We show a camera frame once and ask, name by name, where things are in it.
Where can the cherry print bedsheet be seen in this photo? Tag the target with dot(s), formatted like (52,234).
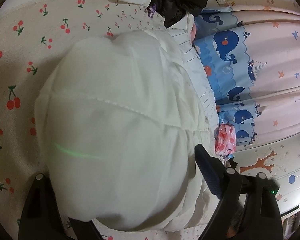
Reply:
(22,62)

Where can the whale print curtain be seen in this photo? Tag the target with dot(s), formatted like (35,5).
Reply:
(265,67)

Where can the purple ribbon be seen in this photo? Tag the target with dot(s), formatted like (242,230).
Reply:
(151,8)

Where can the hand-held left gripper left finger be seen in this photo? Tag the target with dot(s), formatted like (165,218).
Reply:
(37,205)

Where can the pink cloth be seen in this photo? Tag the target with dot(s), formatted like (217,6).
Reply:
(193,33)

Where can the cream quilted jacket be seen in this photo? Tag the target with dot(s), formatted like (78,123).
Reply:
(120,120)

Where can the white shelf unit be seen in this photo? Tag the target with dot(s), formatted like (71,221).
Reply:
(296,222)

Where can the white striped quilt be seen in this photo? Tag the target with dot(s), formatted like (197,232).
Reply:
(192,62)

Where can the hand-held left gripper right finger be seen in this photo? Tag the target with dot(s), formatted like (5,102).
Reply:
(210,172)

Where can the black padded jacket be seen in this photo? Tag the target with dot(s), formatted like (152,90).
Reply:
(177,2)

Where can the tree wall sticker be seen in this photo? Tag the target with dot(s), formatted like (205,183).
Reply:
(261,162)

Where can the pink plastic bag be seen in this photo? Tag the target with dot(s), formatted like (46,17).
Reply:
(225,137)

